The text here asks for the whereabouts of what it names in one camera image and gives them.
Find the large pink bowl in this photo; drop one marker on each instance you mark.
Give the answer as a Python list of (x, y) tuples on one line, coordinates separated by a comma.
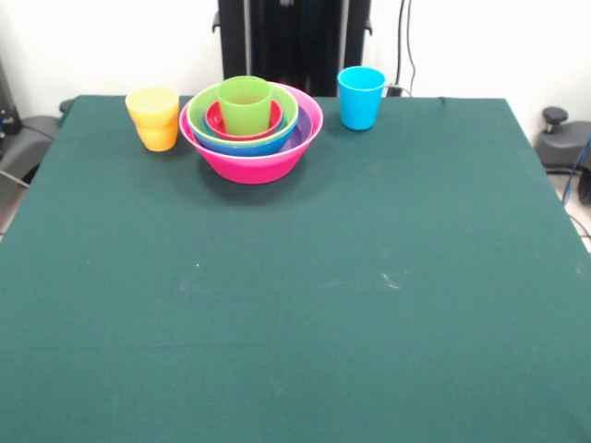
[(263, 171)]

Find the large blue bowl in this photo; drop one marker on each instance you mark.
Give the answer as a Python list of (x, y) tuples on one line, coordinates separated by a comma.
[(258, 148)]

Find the purple bowl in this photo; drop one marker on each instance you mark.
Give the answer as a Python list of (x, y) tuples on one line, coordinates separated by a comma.
[(302, 134)]

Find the green bowl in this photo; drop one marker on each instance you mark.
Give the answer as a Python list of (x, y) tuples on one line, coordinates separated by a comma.
[(288, 108)]

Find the green cup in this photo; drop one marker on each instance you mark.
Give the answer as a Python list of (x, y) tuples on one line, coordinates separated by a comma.
[(244, 111)]

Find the small pink bowl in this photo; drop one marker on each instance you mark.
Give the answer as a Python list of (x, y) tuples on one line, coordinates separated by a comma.
[(214, 122)]

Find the small translucent blue bowl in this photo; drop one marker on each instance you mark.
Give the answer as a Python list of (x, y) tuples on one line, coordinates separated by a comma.
[(203, 122)]

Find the blue cup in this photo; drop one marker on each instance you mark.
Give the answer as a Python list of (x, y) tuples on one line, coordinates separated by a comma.
[(360, 106)]

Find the dark green tablecloth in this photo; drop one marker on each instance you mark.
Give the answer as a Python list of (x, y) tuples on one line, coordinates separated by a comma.
[(295, 369)]

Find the orange cup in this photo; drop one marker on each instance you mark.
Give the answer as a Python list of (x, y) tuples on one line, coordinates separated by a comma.
[(159, 138)]

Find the yellow cup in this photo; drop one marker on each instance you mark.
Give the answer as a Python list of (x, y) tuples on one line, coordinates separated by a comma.
[(152, 104)]

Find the grey pedestal foot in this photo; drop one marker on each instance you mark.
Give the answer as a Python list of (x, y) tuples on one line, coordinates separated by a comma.
[(27, 138), (561, 147)]

